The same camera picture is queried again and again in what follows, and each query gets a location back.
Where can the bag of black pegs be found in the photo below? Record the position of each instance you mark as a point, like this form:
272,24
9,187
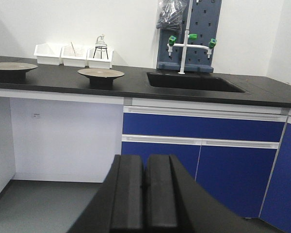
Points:
170,15

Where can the white bin right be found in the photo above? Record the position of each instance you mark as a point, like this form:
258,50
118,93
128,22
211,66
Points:
99,63

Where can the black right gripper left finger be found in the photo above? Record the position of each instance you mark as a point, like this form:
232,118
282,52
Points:
117,207

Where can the black sink basin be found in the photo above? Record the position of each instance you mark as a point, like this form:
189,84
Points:
195,82

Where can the blue corner cabinet door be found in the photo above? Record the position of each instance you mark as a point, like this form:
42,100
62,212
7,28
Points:
277,205

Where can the round glass flask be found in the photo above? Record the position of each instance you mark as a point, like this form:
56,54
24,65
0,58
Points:
100,43

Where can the blue drawer front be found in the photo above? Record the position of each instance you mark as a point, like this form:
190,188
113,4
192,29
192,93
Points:
202,127

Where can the white bin middle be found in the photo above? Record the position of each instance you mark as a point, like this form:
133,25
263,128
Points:
70,60

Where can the blue pegboard drying rack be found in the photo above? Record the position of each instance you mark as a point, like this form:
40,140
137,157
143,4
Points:
204,23

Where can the white bin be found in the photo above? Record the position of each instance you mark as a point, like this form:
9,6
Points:
70,60
48,53
99,63

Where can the tan plate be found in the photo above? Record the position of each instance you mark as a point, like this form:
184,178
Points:
14,71
101,76

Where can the blue cabinet door left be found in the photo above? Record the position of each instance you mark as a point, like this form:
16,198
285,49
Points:
150,152

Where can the white bin left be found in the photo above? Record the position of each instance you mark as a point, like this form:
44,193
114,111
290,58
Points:
48,53

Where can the black tripod stand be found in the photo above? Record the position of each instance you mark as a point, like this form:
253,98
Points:
101,52

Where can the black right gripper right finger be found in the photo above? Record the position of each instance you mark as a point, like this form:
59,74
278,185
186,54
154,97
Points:
177,204

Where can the white lab faucet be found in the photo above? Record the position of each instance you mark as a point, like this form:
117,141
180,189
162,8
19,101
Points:
172,42

